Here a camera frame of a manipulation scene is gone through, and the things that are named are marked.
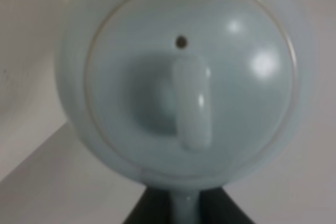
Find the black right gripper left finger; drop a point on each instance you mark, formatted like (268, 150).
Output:
(154, 206)

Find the light blue porcelain teapot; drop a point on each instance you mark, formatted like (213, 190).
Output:
(184, 95)

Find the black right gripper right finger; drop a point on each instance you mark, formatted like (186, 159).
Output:
(216, 206)

